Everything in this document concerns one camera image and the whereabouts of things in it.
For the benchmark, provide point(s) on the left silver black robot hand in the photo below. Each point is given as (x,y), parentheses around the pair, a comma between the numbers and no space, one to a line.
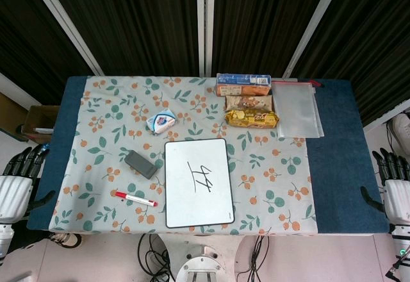
(14,195)

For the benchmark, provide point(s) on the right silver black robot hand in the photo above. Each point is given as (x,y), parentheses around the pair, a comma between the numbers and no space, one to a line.
(398,202)

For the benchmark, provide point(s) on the dark grey board eraser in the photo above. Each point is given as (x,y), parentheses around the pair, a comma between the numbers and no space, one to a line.
(141,165)

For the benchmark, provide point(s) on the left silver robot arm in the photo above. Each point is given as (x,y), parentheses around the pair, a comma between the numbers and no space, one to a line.
(4,240)

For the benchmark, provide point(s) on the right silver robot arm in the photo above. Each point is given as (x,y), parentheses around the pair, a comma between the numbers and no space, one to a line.
(400,240)

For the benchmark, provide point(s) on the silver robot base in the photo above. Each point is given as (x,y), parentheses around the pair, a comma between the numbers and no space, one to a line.
(201,266)

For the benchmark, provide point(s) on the white sneaker with black laces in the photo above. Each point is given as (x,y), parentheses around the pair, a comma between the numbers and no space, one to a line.
(65,239)

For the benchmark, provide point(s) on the blue table cover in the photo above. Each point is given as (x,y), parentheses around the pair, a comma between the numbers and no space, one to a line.
(339,154)

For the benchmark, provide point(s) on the cardboard box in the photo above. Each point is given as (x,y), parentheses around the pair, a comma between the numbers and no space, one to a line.
(35,118)

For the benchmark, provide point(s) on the floral tablecloth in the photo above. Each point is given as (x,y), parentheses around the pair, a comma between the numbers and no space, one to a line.
(105,125)

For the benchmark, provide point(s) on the red and white marker pen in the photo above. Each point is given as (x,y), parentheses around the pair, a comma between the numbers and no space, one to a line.
(136,198)

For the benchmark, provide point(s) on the clear zipper pouch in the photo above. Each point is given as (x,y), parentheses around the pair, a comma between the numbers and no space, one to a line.
(296,112)

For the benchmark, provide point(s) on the white and blue soap box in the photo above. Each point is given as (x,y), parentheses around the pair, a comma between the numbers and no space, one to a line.
(161,121)

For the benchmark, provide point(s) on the golden biscuit packet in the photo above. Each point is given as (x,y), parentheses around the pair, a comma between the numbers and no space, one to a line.
(251,118)

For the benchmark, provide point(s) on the brown snack packet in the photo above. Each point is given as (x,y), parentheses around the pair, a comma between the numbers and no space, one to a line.
(248,102)

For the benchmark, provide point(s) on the orange and blue cookie box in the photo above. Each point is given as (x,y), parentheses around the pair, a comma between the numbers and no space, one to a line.
(243,85)

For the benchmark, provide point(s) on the black pleated curtain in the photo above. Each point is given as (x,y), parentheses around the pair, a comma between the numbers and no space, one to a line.
(137,22)

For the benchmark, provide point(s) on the white frame post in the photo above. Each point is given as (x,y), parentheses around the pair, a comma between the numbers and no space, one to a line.
(205,22)
(320,22)
(64,22)

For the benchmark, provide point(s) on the white board with black frame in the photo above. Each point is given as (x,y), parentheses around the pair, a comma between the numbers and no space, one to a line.
(198,205)

